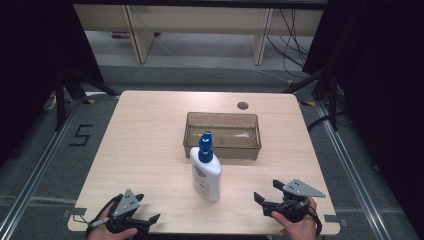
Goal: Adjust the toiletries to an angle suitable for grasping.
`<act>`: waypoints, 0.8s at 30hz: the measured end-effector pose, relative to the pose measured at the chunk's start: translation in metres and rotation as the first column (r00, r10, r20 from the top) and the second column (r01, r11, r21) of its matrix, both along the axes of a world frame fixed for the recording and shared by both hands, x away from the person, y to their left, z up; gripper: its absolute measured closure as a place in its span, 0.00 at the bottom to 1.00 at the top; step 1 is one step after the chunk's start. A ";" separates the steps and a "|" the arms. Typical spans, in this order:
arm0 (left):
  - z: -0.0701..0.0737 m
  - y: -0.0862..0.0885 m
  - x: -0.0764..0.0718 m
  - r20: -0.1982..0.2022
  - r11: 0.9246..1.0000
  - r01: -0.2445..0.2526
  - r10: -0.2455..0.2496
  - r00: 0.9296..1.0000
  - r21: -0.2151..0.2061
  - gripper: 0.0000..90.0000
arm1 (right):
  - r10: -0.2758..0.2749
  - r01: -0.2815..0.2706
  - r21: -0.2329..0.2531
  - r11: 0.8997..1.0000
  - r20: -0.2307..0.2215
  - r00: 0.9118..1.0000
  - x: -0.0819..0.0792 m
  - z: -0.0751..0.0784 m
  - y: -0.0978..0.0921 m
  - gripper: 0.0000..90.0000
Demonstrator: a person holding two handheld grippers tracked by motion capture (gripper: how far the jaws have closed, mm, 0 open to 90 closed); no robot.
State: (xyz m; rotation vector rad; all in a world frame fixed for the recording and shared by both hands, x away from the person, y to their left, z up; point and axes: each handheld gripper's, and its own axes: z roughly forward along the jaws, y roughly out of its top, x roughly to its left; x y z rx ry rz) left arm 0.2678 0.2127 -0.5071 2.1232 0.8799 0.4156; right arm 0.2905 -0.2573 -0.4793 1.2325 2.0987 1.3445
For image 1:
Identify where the black floor cable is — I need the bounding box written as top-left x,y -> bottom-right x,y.
306,112 -> 352,133

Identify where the white bottle with blue pump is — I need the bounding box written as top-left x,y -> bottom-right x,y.
189,130 -> 223,203

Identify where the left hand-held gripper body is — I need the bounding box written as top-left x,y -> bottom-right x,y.
105,188 -> 151,234

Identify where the black metal stand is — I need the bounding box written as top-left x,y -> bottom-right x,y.
282,62 -> 340,132
54,65 -> 122,132

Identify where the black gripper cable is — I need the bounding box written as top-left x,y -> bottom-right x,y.
308,203 -> 324,237
85,193 -> 124,239

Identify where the metal floor rail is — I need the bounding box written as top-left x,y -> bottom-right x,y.
314,101 -> 396,240
0,99 -> 85,240

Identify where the person's right hand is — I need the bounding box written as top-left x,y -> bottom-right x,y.
270,196 -> 320,240

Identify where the clear brown plastic container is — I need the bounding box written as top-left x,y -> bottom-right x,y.
182,111 -> 262,161

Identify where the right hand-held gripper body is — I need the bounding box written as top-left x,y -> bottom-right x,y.
262,178 -> 327,223

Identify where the bundle of black cables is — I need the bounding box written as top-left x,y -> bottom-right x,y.
265,9 -> 312,70

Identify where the black curtain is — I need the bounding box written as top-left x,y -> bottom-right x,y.
301,0 -> 424,234
0,0 -> 105,168

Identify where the person's left hand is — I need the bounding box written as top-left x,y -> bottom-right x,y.
87,201 -> 138,240

